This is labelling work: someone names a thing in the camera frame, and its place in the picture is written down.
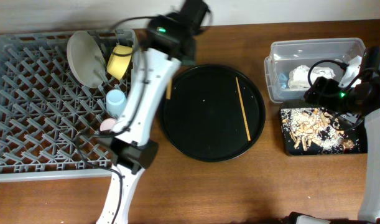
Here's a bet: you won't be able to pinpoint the white paper napkin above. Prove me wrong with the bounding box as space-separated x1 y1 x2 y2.
288 65 335 89

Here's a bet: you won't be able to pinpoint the food scraps rice and peanuts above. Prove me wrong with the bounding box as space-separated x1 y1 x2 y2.
281 107 355 153

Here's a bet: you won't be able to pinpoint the wooden chopstick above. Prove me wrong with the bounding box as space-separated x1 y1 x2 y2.
235 77 251 142
165 79 173 100

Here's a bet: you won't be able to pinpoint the yellow plastic bowl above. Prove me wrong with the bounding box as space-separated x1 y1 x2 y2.
106 45 132 80

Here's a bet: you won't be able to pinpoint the light blue plastic cup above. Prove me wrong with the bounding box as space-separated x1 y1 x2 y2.
106 89 126 118

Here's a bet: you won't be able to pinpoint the grey round plate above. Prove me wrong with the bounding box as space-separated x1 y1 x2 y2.
67 30 106 88

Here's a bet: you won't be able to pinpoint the pink plastic cup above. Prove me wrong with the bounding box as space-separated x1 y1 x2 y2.
100 118 117 131

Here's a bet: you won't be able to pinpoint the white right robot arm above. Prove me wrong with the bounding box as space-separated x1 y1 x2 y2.
304 45 380 223

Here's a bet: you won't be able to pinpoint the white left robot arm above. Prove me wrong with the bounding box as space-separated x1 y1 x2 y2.
91 0 212 224

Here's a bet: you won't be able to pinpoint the black rectangular food-waste tray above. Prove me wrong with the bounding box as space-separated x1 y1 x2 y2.
279 99 368 157

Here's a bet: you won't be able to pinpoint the clear plastic waste bin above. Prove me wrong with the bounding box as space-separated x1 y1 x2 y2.
264 38 366 103

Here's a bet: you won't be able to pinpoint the grey plastic dishwasher rack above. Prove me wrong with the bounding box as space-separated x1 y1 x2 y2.
0 32 141 182

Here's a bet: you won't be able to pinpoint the blue item in bin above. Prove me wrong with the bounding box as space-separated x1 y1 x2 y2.
278 73 289 89

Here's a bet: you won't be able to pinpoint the round black serving tray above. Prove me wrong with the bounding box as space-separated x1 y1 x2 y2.
159 64 266 162

